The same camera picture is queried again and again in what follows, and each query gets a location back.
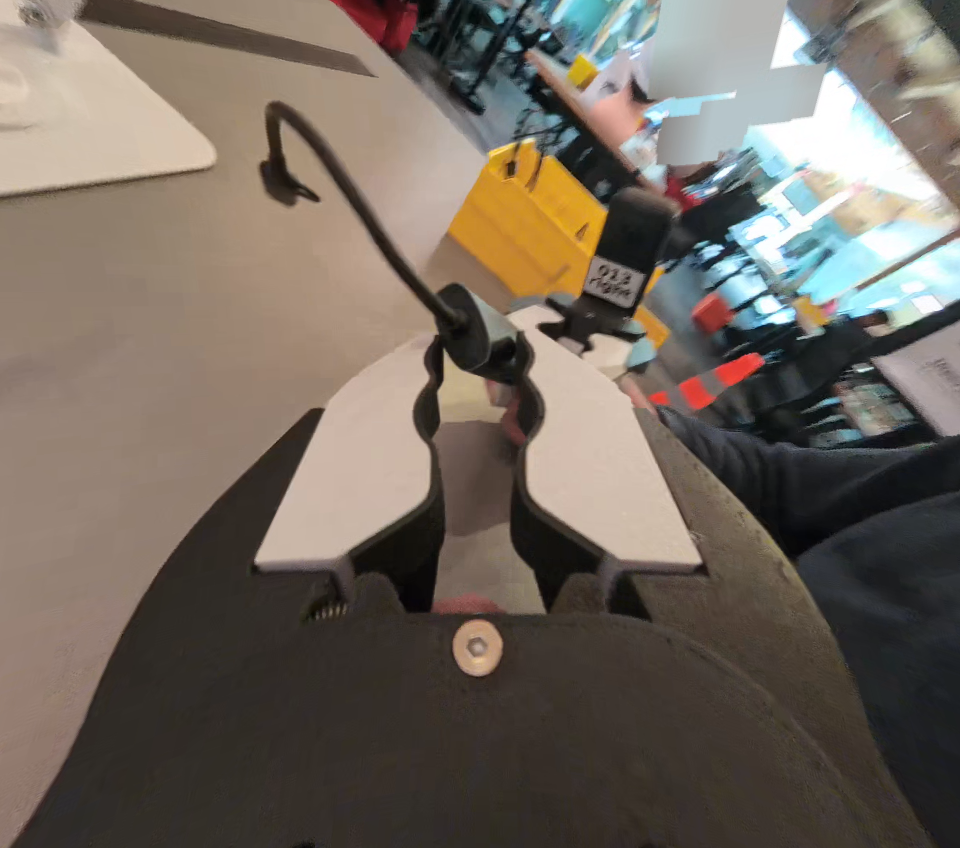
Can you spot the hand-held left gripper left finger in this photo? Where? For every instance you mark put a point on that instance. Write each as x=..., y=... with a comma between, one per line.
x=352, y=481

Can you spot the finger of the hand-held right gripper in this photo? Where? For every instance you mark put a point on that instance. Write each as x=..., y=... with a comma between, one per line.
x=536, y=317
x=611, y=359

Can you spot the white paper sign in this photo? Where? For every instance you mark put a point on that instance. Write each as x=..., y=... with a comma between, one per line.
x=926, y=383

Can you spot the yellow plastic bin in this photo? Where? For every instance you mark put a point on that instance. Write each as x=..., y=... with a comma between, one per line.
x=583, y=71
x=517, y=226

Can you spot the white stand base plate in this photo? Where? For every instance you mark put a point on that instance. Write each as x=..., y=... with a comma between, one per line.
x=90, y=128

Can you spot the orange traffic cone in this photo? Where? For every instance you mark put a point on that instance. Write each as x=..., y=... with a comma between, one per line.
x=712, y=383

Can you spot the dark grey usb hub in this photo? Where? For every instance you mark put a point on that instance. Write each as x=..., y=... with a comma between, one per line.
x=469, y=331

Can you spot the wooden table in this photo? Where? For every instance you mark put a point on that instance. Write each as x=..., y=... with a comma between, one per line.
x=559, y=80

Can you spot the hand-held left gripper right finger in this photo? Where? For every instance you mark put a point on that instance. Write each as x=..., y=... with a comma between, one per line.
x=600, y=481

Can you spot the person's right hand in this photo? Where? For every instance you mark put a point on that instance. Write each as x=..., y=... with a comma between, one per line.
x=639, y=398

